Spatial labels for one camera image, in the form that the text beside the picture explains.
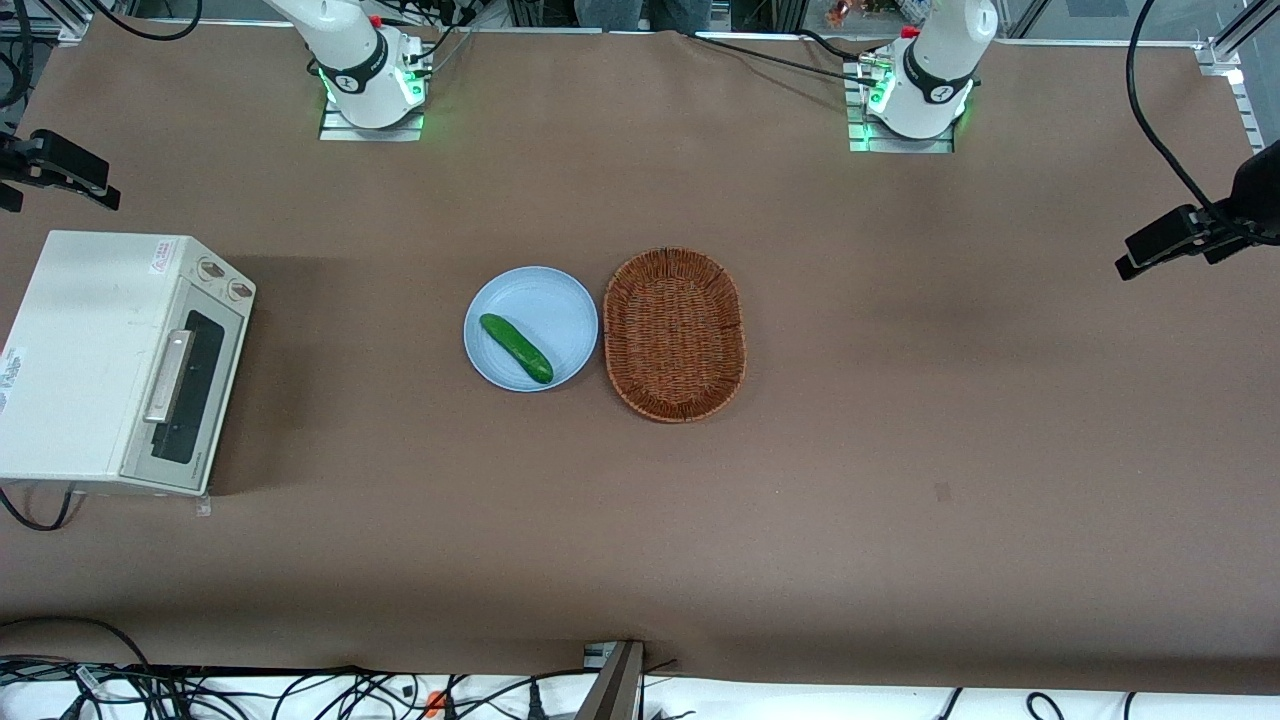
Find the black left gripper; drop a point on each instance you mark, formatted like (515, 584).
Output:
(1262, 190)

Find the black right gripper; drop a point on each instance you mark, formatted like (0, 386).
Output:
(8, 160)

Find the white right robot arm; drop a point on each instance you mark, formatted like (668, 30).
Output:
(360, 60)

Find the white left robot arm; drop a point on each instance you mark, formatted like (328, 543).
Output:
(935, 70)

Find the round beige oven knob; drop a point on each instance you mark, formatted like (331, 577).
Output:
(239, 290)
(211, 268)

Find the white toaster oven body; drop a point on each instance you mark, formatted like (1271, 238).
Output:
(80, 340)

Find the green cucumber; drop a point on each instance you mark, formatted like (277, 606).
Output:
(515, 347)

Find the light blue round plate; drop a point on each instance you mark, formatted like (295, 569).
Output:
(545, 310)

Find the brown oval wicker basket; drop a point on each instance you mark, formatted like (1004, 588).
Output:
(675, 335)

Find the person in blue jeans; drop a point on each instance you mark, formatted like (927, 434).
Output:
(640, 12)

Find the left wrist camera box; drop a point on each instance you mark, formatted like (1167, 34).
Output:
(1222, 250)

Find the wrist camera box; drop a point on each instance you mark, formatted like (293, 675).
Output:
(1222, 250)
(8, 197)

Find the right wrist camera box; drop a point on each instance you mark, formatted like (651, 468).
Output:
(8, 197)

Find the aluminium frame profile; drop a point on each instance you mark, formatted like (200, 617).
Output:
(1235, 45)

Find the grey metal post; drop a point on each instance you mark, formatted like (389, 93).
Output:
(615, 685)

